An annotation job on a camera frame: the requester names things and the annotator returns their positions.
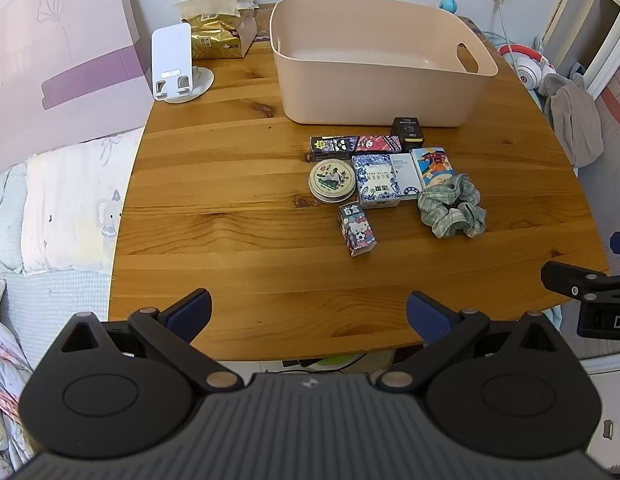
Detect beige plastic storage bin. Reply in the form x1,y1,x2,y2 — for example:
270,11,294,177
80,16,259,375
269,0,499,127

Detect large pink purple box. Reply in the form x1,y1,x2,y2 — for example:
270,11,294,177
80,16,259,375
0,0,159,176

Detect gold tissue box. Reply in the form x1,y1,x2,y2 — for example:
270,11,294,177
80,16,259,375
171,0,261,59

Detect white phone stand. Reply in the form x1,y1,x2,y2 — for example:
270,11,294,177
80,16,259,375
151,22,215,105

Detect green plaid scrunchie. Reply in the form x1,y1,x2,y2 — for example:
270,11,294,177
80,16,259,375
418,173,487,239

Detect purple floral table mat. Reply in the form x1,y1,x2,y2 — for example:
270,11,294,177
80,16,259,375
253,5,277,44

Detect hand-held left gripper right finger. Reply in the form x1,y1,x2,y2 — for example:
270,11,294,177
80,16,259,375
378,290,561,394

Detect white plug with cable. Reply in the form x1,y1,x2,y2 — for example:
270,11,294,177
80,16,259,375
492,0,528,92

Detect grey cloth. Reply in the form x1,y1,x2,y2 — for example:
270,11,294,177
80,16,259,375
536,72,606,169

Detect round metal tin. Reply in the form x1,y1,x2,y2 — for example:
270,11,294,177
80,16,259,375
309,159,353,205

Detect small black box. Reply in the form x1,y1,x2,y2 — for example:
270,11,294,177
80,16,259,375
390,116,426,151

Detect white printed pillow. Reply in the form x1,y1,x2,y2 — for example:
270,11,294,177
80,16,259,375
20,127,146,276

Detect red white headphones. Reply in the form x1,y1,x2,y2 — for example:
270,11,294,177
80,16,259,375
496,43,558,92

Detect long cartoon print box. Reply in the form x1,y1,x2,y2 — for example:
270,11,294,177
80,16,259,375
310,134,403,163

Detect blue white patterned box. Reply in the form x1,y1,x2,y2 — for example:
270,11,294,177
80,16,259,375
351,152,423,210

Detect colourful cartoon card box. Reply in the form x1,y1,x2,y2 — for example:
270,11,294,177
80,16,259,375
411,147,459,191

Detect white shelf unit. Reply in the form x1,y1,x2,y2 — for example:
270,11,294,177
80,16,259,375
538,0,620,102

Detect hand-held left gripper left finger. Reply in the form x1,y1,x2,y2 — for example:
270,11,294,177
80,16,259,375
59,288,244,394

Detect small cat print box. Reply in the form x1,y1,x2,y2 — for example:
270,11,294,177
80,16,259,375
338,201,379,257

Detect floral quilt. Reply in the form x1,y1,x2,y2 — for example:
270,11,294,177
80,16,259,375
0,280,38,477

